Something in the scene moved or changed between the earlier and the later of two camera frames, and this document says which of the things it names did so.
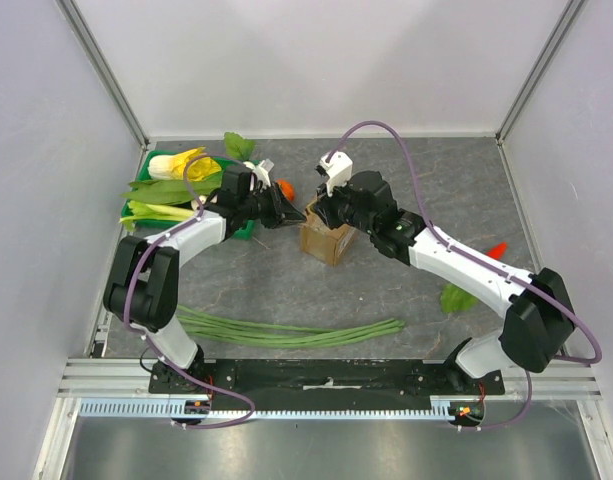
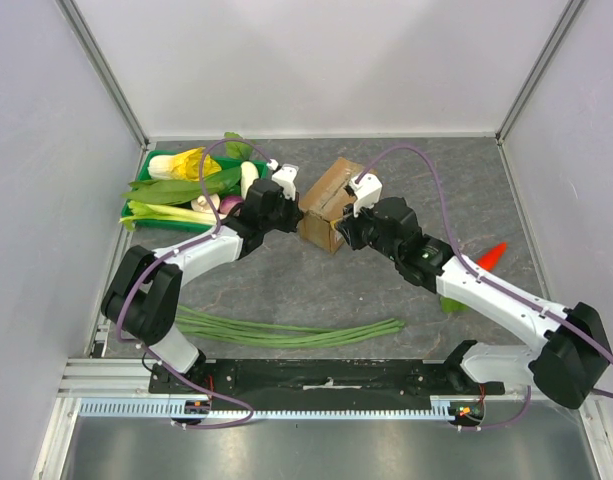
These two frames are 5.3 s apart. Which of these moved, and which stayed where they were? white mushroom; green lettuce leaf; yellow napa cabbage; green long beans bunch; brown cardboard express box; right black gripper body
Moved: right black gripper body; brown cardboard express box
Stayed: green lettuce leaf; yellow napa cabbage; white mushroom; green long beans bunch
